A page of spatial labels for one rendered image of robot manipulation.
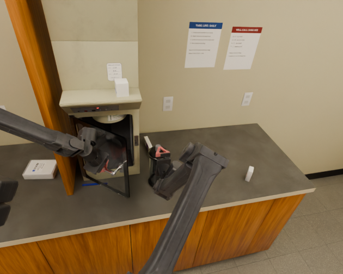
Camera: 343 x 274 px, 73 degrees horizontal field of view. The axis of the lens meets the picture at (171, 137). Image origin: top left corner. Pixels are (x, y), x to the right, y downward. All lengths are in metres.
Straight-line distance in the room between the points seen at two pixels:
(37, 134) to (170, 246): 0.58
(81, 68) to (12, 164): 0.86
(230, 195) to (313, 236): 1.47
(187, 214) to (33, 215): 0.97
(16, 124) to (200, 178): 0.60
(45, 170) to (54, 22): 0.83
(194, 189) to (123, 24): 0.69
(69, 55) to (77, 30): 0.10
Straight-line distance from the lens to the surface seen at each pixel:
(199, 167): 0.55
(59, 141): 0.89
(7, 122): 0.87
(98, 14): 0.98
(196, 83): 1.65
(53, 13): 0.99
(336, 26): 2.10
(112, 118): 1.18
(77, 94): 1.04
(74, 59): 1.03
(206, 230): 1.60
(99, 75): 1.05
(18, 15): 0.93
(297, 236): 2.65
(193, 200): 0.53
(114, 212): 1.27
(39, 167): 1.54
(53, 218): 1.33
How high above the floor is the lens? 1.99
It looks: 38 degrees down
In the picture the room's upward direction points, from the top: 5 degrees clockwise
